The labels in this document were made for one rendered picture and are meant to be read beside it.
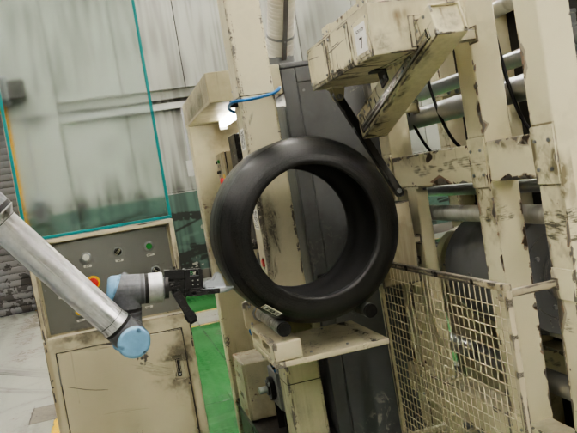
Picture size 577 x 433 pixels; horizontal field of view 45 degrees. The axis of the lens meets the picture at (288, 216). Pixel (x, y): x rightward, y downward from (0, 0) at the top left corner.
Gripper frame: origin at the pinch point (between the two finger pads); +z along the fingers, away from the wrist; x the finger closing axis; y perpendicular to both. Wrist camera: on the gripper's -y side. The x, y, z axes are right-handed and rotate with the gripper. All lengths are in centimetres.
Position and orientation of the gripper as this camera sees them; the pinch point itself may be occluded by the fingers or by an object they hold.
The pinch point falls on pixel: (229, 289)
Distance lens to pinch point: 218.9
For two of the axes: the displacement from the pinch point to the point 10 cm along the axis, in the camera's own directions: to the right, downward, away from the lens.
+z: 9.7, -0.4, 2.4
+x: -2.4, -0.1, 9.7
